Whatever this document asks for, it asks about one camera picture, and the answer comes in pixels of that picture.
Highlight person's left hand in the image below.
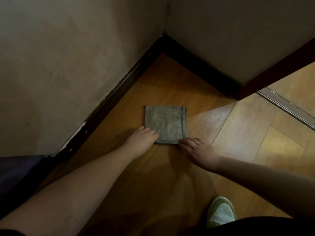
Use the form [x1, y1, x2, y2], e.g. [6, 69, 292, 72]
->
[122, 126, 160, 159]

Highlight person's right hand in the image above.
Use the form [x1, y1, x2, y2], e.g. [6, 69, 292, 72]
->
[178, 137, 223, 173]

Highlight grey cleaning cloth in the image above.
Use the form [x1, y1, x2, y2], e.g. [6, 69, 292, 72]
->
[144, 105, 188, 145]

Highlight chipped dark brown baseboard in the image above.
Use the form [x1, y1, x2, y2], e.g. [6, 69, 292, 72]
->
[53, 34, 168, 159]

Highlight person's right forearm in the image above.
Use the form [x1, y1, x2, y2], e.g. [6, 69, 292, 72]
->
[216, 156, 315, 219]

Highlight person's left forearm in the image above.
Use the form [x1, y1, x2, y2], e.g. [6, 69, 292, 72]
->
[0, 145, 141, 236]

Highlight green white sneaker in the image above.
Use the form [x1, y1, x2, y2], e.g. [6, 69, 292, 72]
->
[206, 196, 237, 229]

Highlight black shorts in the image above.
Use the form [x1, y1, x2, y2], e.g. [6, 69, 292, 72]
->
[189, 215, 315, 236]

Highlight metal door threshold strip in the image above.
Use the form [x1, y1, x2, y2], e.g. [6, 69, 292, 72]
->
[256, 87, 315, 131]

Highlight black shirt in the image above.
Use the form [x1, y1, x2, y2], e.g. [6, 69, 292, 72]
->
[0, 228, 25, 236]

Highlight reddish brown door frame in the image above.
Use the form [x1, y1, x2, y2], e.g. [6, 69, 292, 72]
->
[235, 38, 315, 101]

